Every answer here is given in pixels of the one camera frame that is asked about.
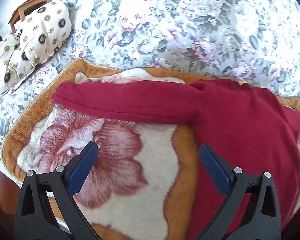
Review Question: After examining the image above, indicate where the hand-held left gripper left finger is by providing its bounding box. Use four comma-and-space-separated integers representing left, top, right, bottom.
15, 141, 102, 240

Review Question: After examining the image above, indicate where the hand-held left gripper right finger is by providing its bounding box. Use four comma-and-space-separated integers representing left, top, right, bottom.
194, 143, 282, 240

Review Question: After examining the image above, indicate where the red knit sweater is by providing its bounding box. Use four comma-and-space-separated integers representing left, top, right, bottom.
52, 79, 300, 240

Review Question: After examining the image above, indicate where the brown floral fleece blanket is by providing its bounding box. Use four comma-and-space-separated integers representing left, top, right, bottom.
1, 58, 300, 240

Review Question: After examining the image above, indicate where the cream medallion print pillow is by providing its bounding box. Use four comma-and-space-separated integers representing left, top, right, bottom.
19, 1, 73, 66
0, 32, 36, 103

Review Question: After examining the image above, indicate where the floral bedspread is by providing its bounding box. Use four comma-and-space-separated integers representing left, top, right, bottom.
0, 0, 300, 161

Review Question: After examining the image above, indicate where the wooden chair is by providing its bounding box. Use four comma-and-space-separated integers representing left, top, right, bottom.
8, 0, 52, 33

